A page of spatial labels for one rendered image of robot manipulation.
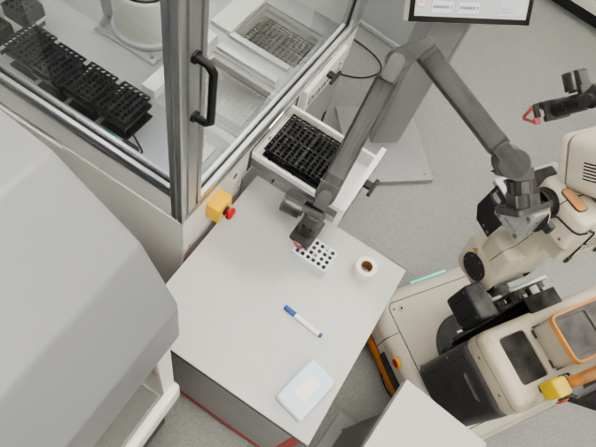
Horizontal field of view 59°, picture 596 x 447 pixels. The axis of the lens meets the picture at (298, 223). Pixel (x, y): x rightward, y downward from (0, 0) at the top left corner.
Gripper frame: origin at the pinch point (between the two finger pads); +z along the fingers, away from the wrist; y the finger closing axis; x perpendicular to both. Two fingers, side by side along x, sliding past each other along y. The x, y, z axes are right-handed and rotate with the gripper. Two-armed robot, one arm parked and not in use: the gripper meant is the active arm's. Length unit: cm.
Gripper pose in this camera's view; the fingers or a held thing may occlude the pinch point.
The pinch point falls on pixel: (301, 242)
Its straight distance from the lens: 159.8
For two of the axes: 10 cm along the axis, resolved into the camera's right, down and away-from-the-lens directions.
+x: 8.2, 5.7, -0.9
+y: -5.3, 6.9, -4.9
